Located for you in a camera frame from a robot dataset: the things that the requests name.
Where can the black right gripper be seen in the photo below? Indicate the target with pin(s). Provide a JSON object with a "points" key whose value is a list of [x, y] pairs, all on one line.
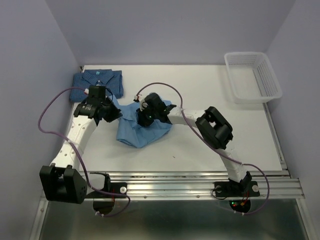
{"points": [[141, 119]]}

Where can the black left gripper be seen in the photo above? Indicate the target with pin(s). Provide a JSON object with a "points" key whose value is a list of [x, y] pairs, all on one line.
{"points": [[115, 114]]}

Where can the light blue long sleeve shirt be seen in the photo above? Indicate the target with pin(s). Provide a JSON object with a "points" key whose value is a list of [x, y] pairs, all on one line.
{"points": [[131, 133]]}

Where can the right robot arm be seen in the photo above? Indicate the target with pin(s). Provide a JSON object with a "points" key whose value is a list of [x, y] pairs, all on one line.
{"points": [[212, 128]]}

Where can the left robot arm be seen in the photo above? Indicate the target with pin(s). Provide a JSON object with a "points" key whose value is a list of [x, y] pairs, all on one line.
{"points": [[61, 180]]}

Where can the blue plaid folded shirt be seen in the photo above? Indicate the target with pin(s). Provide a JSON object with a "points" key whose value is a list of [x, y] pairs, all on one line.
{"points": [[112, 80]]}

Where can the white plastic mesh basket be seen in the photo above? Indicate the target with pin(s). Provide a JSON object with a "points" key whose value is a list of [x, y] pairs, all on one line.
{"points": [[251, 77]]}

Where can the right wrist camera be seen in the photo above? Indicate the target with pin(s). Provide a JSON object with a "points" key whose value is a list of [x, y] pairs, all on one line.
{"points": [[139, 98]]}

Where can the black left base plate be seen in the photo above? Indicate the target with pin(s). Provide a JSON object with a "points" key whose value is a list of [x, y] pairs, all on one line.
{"points": [[109, 190]]}

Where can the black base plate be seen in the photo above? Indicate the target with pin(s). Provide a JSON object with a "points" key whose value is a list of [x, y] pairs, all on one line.
{"points": [[228, 189], [109, 190]]}

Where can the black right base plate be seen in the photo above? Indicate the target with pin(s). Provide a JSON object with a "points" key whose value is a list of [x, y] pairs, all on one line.
{"points": [[228, 189]]}

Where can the aluminium mounting rail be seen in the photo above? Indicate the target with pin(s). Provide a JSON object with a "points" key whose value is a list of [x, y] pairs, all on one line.
{"points": [[197, 185]]}

